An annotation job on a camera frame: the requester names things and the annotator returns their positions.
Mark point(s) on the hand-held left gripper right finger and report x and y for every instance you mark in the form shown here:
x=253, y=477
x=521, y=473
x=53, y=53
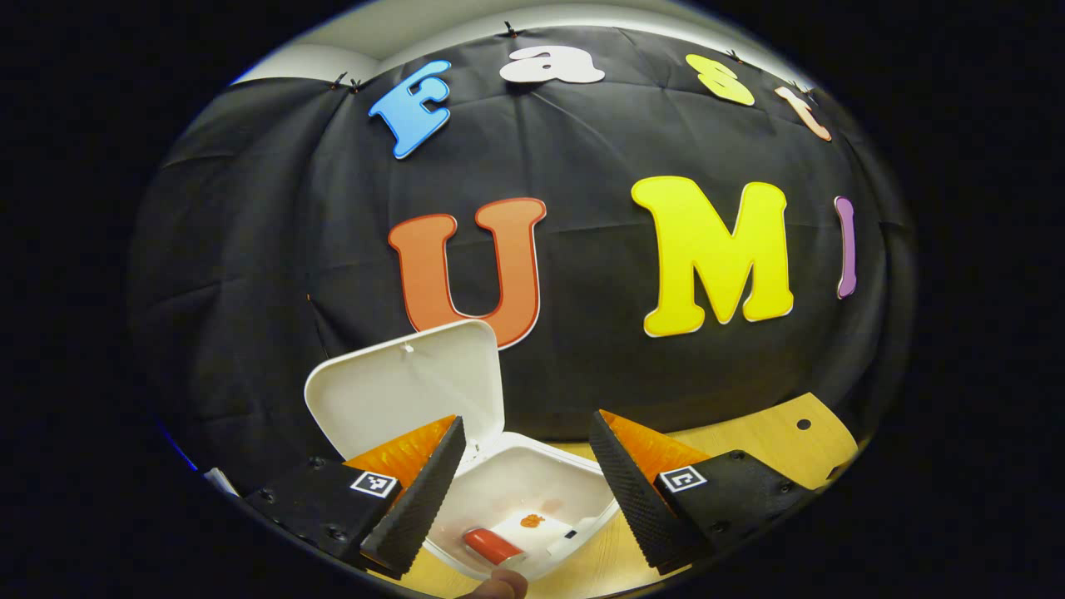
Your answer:
x=632, y=495

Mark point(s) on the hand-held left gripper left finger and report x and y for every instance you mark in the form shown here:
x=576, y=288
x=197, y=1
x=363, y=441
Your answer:
x=424, y=499

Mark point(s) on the red pop can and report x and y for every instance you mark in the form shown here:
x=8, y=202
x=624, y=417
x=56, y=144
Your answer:
x=492, y=546

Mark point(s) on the orange paper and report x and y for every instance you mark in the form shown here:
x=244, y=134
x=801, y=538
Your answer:
x=532, y=521

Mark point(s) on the white desktop garbage bin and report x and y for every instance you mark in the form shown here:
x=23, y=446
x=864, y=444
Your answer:
x=399, y=391

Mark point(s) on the wooden desktop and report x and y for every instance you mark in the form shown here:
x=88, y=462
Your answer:
x=765, y=441

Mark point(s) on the black backdrop cloth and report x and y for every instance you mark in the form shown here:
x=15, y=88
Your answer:
x=250, y=249

